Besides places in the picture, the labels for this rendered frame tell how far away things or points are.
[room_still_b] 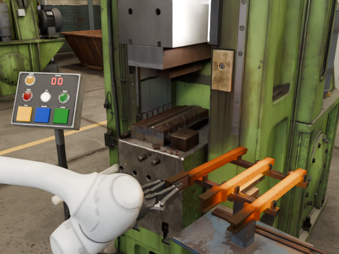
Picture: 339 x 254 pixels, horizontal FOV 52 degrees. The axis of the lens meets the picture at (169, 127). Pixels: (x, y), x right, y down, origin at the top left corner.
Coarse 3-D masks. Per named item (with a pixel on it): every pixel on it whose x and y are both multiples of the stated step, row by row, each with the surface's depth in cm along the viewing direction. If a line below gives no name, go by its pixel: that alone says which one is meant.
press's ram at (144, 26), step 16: (128, 0) 149; (144, 0) 144; (160, 0) 140; (176, 0) 138; (192, 0) 147; (208, 0) 148; (128, 16) 151; (144, 16) 146; (160, 16) 142; (176, 16) 140; (192, 16) 150; (208, 16) 161; (128, 32) 154; (144, 32) 149; (160, 32) 144; (176, 32) 142; (192, 32) 152
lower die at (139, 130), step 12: (180, 108) 192; (204, 108) 191; (144, 120) 175; (156, 120) 169; (168, 120) 169; (180, 120) 171; (192, 120) 178; (132, 132) 170; (144, 132) 165; (156, 132) 160
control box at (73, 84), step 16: (48, 80) 178; (64, 80) 176; (80, 80) 176; (16, 96) 179; (32, 96) 178; (80, 96) 178; (16, 112) 178; (32, 112) 176; (80, 112) 179; (48, 128) 180; (64, 128) 175
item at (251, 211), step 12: (300, 168) 116; (288, 180) 108; (300, 180) 113; (276, 192) 102; (252, 204) 96; (264, 204) 96; (240, 216) 90; (252, 216) 94; (228, 228) 89; (240, 228) 89
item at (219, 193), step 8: (264, 160) 122; (272, 160) 122; (248, 168) 116; (256, 168) 116; (264, 168) 119; (240, 176) 111; (248, 176) 112; (224, 184) 106; (232, 184) 106; (240, 184) 109; (208, 192) 100; (216, 192) 100; (224, 192) 101; (232, 192) 106; (200, 200) 97; (208, 200) 99; (216, 200) 102; (224, 200) 102; (200, 208) 98; (208, 208) 99
